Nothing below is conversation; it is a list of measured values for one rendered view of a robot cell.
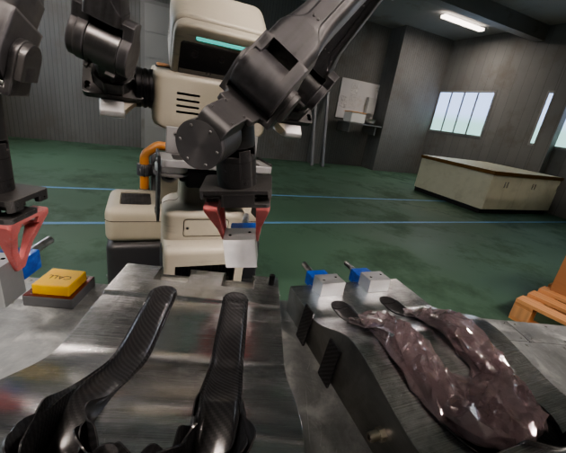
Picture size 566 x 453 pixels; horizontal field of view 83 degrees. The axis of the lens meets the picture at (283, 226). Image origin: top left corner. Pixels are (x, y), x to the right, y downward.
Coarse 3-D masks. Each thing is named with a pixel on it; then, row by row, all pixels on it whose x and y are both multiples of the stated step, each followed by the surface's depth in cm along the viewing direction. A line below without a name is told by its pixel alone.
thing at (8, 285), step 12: (48, 240) 48; (0, 252) 42; (36, 252) 43; (0, 264) 37; (36, 264) 43; (0, 276) 37; (12, 276) 39; (24, 276) 41; (0, 288) 37; (12, 288) 39; (24, 288) 41; (0, 300) 38; (12, 300) 39
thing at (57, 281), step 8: (48, 272) 58; (56, 272) 58; (64, 272) 59; (72, 272) 59; (80, 272) 60; (40, 280) 56; (48, 280) 56; (56, 280) 56; (64, 280) 56; (72, 280) 57; (80, 280) 59; (32, 288) 54; (40, 288) 55; (48, 288) 55; (56, 288) 55; (64, 288) 55; (72, 288) 56
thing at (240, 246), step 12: (228, 228) 52; (240, 228) 52; (252, 228) 52; (228, 240) 49; (240, 240) 49; (252, 240) 49; (228, 252) 50; (240, 252) 50; (252, 252) 50; (228, 264) 52; (240, 264) 52; (252, 264) 52
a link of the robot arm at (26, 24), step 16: (0, 0) 29; (16, 0) 30; (32, 0) 32; (0, 16) 29; (16, 16) 30; (32, 16) 32; (0, 32) 29; (16, 32) 31; (32, 32) 33; (0, 48) 29; (0, 64) 30
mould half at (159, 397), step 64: (128, 320) 42; (192, 320) 44; (256, 320) 46; (0, 384) 27; (64, 384) 28; (128, 384) 30; (192, 384) 31; (256, 384) 33; (0, 448) 21; (128, 448) 22; (256, 448) 24
